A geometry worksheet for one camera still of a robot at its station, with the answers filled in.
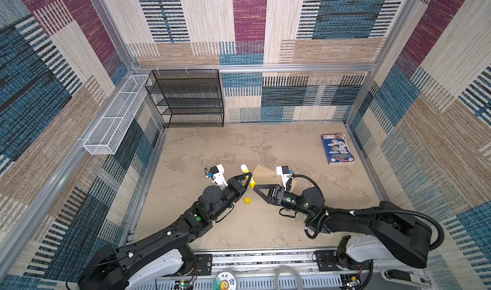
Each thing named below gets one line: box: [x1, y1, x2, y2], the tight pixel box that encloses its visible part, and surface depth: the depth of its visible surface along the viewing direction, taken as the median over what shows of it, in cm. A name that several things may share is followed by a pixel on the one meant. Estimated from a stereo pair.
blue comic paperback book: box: [320, 132, 355, 165], surface depth 107 cm
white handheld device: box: [380, 268, 434, 289], surface depth 69 cm
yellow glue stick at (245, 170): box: [240, 163, 257, 190], surface depth 74 cm
